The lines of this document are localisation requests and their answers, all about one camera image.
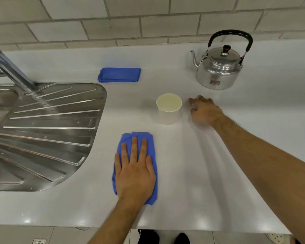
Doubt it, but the person's left hand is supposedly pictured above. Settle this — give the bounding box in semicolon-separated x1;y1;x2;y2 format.
114;137;157;201

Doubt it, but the person's right hand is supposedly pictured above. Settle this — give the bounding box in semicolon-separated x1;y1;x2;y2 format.
189;95;225;127

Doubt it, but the blue microfiber cleaning cloth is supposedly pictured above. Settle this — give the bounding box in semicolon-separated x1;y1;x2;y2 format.
112;132;158;206

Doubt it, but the person's right forearm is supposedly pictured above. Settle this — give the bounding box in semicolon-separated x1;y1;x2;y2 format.
213;115;305;244

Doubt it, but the person's left forearm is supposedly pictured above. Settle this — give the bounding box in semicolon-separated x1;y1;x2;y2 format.
88;196;148;244

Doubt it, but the white paper cup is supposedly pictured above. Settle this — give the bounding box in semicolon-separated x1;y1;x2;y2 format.
156;93;182;125

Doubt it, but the black shoe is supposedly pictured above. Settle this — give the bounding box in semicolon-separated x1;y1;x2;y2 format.
137;229;160;244
176;233;191;244

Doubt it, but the stainless steel sink drainboard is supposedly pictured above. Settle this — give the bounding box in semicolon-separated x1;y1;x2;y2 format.
0;82;107;192

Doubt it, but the folded blue microfiber cloth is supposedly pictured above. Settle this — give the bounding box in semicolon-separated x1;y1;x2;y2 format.
98;67;142;83

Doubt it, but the chrome sink faucet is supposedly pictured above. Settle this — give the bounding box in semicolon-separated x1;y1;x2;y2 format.
0;46;39;96

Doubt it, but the white perforated floor cover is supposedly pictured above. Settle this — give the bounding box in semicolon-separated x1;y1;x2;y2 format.
267;233;293;244

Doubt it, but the steel kettle with black handle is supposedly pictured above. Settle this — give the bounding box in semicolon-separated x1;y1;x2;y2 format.
190;29;253;90

